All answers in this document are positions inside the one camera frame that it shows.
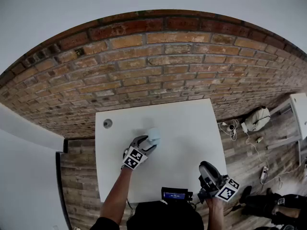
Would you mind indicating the white power strip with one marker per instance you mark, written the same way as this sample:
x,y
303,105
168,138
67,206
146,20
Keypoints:
x,y
263,175

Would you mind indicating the white backpack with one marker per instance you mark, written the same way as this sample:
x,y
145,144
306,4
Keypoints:
x,y
257,118

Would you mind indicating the person's black shirt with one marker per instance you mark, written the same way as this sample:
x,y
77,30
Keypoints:
x,y
165,217

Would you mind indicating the person's left forearm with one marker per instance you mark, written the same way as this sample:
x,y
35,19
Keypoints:
x,y
115,195

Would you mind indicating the black door frame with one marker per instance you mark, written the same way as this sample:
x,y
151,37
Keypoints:
x,y
60,188

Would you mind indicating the white power adapter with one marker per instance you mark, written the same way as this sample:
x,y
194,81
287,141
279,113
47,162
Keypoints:
x,y
244,127

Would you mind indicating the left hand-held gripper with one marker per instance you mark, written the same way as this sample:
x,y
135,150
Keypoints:
x,y
134,158

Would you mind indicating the small yellowish bottle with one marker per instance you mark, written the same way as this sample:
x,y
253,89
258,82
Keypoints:
x,y
259,140

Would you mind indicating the white side table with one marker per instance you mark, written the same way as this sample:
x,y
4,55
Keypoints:
x,y
299,114

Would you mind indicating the person's right forearm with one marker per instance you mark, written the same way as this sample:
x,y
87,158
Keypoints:
x,y
216,214

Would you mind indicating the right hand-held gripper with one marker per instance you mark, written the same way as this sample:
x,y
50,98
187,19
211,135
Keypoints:
x,y
217,188

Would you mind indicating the black chest-mounted screen device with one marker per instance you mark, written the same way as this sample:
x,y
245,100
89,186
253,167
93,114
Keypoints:
x,y
175,195

